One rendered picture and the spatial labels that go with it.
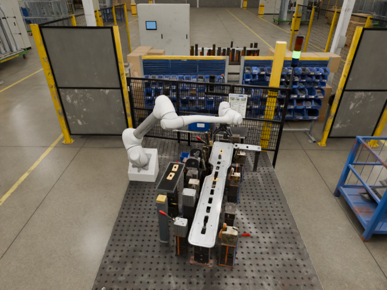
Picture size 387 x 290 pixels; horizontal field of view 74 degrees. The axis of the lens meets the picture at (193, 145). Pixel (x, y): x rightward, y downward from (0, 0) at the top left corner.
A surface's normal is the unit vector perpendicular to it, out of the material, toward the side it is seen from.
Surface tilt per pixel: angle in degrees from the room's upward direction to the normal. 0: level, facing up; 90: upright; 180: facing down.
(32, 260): 0
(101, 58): 90
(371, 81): 92
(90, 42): 89
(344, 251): 0
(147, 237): 0
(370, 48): 90
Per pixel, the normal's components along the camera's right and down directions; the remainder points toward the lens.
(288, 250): 0.00, -0.85
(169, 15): -0.02, 0.53
